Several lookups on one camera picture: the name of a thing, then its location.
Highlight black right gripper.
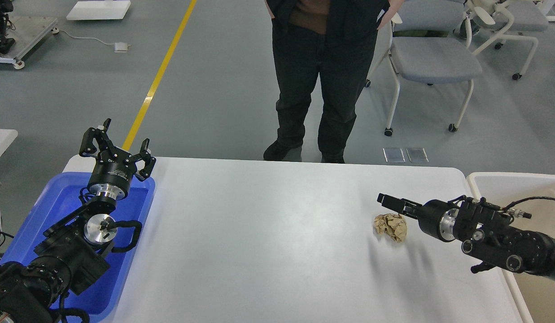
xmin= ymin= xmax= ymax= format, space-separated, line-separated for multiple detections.
xmin=376 ymin=193 xmax=459 ymax=243

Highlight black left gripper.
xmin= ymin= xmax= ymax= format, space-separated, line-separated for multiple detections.
xmin=79 ymin=118 xmax=157 ymax=201

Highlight brown paper ball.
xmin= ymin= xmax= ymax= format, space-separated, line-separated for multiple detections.
xmin=372 ymin=213 xmax=408 ymax=243

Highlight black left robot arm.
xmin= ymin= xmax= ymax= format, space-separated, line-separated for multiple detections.
xmin=0 ymin=118 xmax=157 ymax=323

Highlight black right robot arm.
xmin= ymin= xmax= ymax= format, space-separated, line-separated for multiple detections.
xmin=377 ymin=193 xmax=555 ymax=283

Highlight right metal floor plate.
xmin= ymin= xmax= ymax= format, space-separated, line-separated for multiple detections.
xmin=406 ymin=148 xmax=429 ymax=163

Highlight metal floor plate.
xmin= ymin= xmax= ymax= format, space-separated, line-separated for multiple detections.
xmin=383 ymin=148 xmax=405 ymax=163
xmin=406 ymin=148 xmax=429 ymax=163

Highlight left metal floor plate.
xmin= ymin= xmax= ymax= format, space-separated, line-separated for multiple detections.
xmin=383 ymin=148 xmax=405 ymax=163

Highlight white flat board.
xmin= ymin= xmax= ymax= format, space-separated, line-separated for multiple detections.
xmin=66 ymin=0 xmax=131 ymax=21

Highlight wheeled metal platform cart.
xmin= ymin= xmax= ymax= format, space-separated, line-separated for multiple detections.
xmin=0 ymin=0 xmax=59 ymax=70

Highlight white plastic bin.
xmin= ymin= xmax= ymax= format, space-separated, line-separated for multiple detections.
xmin=467 ymin=172 xmax=555 ymax=323

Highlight grey white office chair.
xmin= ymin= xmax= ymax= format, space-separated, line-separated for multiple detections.
xmin=370 ymin=0 xmax=482 ymax=136

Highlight person in black clothes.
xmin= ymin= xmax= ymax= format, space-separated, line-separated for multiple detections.
xmin=263 ymin=0 xmax=404 ymax=163

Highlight white power adapter with cable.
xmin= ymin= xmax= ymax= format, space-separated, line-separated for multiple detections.
xmin=50 ymin=27 xmax=131 ymax=53

